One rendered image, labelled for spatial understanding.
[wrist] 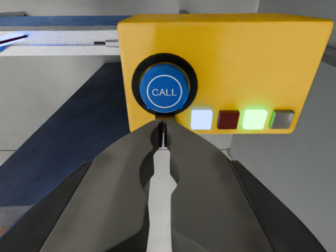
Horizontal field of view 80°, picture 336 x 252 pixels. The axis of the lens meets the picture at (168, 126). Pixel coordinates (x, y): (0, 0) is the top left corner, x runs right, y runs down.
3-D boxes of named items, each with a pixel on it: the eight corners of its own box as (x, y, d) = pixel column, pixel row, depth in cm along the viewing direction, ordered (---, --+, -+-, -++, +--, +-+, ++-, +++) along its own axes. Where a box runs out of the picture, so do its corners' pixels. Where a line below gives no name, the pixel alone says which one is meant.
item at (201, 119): (211, 109, 18) (213, 112, 18) (209, 126, 19) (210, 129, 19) (191, 109, 18) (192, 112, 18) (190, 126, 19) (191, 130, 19)
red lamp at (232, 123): (238, 109, 18) (240, 112, 18) (235, 126, 19) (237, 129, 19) (218, 109, 18) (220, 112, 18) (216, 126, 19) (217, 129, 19)
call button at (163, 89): (188, 61, 16) (191, 67, 15) (186, 105, 18) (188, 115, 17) (139, 61, 16) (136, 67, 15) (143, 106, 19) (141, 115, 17)
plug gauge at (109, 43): (140, 41, 34) (92, 39, 34) (141, 49, 34) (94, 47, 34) (141, 40, 35) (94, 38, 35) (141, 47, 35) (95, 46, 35)
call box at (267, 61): (274, 12, 23) (342, 19, 14) (255, 94, 28) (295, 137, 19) (134, 13, 23) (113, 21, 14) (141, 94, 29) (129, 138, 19)
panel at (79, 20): (180, 15, 98) (195, 34, 42) (180, 16, 98) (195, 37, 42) (11, 16, 98) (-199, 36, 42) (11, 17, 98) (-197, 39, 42)
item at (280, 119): (292, 109, 18) (296, 112, 18) (286, 126, 19) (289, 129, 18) (272, 109, 18) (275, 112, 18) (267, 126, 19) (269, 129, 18)
